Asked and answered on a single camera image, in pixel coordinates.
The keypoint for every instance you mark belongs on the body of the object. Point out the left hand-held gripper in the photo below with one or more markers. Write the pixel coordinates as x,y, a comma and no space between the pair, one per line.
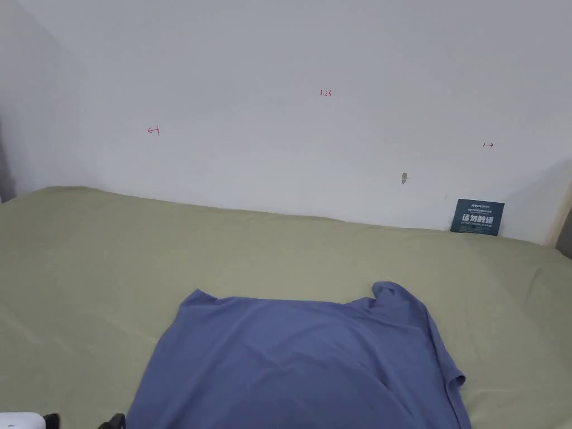
20,421

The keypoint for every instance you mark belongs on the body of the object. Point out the bed with pale green sheet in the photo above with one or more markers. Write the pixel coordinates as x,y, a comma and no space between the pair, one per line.
89,268

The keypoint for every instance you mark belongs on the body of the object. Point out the dark card with white print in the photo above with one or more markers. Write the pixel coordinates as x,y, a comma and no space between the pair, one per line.
480,217

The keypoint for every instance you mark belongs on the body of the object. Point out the blue shirt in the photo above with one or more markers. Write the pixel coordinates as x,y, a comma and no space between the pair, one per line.
286,357

